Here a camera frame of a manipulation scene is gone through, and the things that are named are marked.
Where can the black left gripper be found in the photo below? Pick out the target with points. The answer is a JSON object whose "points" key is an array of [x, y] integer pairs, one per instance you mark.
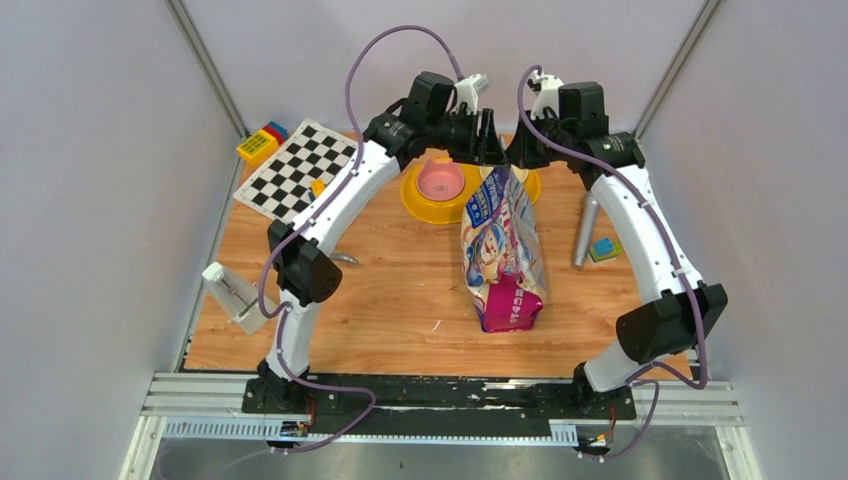
{"points": [[485, 149]]}

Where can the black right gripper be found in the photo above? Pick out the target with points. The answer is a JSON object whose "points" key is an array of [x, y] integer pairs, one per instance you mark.
{"points": [[520, 152]]}

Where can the colourful pet food bag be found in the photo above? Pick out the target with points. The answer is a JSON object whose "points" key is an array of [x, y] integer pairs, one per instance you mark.
{"points": [[503, 262]]}

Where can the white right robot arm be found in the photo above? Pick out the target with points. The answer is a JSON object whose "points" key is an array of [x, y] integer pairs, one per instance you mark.
{"points": [[678, 307]]}

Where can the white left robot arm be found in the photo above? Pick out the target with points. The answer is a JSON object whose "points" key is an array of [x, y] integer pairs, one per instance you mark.
{"points": [[437, 113]]}

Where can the cream cat-shaped bowl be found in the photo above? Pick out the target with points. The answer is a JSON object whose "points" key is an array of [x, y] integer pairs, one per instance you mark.
{"points": [[520, 174]]}

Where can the pink cat-shaped bowl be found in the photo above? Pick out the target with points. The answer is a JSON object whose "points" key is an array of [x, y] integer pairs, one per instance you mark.
{"points": [[440, 181]]}

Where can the yellow double bowl tray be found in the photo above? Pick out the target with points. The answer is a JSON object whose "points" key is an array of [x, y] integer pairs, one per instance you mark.
{"points": [[440, 213]]}

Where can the silver microphone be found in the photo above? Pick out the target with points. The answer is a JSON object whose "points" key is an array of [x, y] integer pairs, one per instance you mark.
{"points": [[583, 238]]}

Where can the green blue toy block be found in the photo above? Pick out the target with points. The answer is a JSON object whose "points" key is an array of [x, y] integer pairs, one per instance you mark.
{"points": [[605, 249]]}

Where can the small yellow blue toy block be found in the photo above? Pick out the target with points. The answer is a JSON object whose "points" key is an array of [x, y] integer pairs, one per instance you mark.
{"points": [[317, 187]]}

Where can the silver metal hook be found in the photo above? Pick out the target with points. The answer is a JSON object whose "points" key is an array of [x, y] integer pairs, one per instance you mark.
{"points": [[342, 257]]}

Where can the black white checkerboard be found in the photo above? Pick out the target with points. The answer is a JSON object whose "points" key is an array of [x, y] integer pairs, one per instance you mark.
{"points": [[281, 187]]}

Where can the yellow red blue toy block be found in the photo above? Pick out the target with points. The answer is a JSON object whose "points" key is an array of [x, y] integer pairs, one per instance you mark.
{"points": [[260, 145]]}

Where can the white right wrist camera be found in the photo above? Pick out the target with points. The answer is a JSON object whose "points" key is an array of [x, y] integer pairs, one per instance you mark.
{"points": [[546, 89]]}

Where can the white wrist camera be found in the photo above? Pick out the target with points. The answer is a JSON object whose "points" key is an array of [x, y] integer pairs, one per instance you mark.
{"points": [[468, 91], [546, 89]]}

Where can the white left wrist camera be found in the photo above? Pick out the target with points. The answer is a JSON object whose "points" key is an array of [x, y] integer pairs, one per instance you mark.
{"points": [[468, 91]]}

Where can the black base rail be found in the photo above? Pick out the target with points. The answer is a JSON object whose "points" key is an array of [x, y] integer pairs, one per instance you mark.
{"points": [[435, 406]]}

